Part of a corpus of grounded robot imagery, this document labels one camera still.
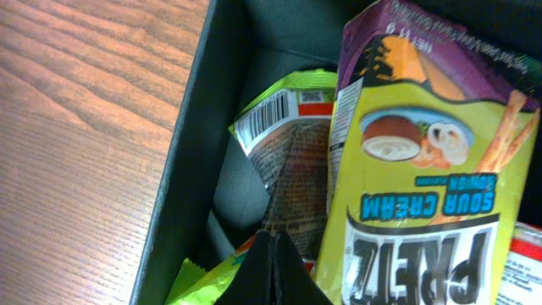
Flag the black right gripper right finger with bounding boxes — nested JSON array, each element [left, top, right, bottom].
[[273, 230, 332, 305]]

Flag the red chips can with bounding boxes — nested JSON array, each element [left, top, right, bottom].
[[495, 222, 542, 305]]

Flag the green Pretz snack box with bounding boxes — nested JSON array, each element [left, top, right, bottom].
[[316, 0, 541, 304]]

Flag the green Haribo gummy bag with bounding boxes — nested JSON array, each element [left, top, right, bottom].
[[166, 69, 337, 304]]

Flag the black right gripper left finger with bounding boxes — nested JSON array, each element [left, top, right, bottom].
[[214, 232, 272, 305]]

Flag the black box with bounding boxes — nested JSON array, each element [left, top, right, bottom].
[[131, 1, 541, 304]]

